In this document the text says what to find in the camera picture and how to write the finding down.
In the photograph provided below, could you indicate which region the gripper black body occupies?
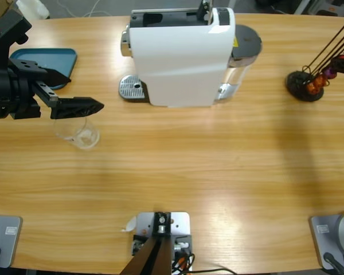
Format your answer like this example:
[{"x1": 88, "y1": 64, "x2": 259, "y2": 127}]
[{"x1": 0, "y1": 67, "x2": 60, "y2": 120}]

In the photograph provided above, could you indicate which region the clear glass cup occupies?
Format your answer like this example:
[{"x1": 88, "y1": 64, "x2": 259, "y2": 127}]
[{"x1": 53, "y1": 116, "x2": 100, "y2": 151}]

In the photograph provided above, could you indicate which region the white capsule coffee machine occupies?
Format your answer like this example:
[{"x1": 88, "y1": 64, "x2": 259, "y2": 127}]
[{"x1": 119, "y1": 7, "x2": 243, "y2": 109}]

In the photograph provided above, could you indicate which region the teal plastic tray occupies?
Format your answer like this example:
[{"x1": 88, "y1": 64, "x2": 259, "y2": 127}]
[{"x1": 10, "y1": 48, "x2": 78, "y2": 91}]

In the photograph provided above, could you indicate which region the black capsule holder with rods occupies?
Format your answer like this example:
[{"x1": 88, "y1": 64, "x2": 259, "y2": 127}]
[{"x1": 285, "y1": 18, "x2": 344, "y2": 103}]

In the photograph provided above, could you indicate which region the chrome drip tray grate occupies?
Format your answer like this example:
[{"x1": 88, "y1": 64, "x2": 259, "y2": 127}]
[{"x1": 119, "y1": 74, "x2": 147, "y2": 103}]

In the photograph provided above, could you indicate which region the white plastic bag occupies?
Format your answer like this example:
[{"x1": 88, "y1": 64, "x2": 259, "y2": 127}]
[{"x1": 16, "y1": 0, "x2": 51, "y2": 20}]

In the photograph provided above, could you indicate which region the white chair base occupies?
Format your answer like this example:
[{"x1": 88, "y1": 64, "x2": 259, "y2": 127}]
[{"x1": 294, "y1": 0, "x2": 316, "y2": 15}]

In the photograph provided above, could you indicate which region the cardboard box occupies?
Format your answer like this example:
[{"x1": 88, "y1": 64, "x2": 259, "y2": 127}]
[{"x1": 0, "y1": 0, "x2": 14, "y2": 15}]

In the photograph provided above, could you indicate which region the clear water tank dark lid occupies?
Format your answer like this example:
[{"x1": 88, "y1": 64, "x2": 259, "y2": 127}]
[{"x1": 226, "y1": 24, "x2": 263, "y2": 87}]

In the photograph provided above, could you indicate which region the white tape piece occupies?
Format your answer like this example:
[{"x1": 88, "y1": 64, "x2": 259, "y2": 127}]
[{"x1": 120, "y1": 216, "x2": 138, "y2": 233}]

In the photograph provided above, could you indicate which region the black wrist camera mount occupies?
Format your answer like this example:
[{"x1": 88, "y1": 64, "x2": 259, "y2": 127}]
[{"x1": 0, "y1": 9, "x2": 33, "y2": 69}]

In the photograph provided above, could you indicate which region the white floor cable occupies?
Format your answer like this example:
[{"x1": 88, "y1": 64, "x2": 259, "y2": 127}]
[{"x1": 57, "y1": 0, "x2": 112, "y2": 18}]

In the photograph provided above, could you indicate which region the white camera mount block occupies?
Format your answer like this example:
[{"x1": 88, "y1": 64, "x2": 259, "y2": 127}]
[{"x1": 135, "y1": 211, "x2": 193, "y2": 272}]

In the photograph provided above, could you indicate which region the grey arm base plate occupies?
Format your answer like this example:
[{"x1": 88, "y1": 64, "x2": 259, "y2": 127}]
[
  {"x1": 0, "y1": 214, "x2": 23, "y2": 269},
  {"x1": 308, "y1": 213, "x2": 344, "y2": 270}
]

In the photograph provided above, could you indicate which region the dark camera post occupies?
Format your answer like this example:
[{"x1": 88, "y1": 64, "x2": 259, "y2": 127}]
[{"x1": 120, "y1": 211, "x2": 173, "y2": 275}]

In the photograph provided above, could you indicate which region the orange and black wire bundle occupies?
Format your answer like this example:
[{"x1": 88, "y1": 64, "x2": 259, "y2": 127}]
[{"x1": 171, "y1": 252, "x2": 196, "y2": 273}]

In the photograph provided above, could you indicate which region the thin black cable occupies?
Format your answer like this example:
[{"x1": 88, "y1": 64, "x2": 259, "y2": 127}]
[{"x1": 189, "y1": 268, "x2": 237, "y2": 275}]

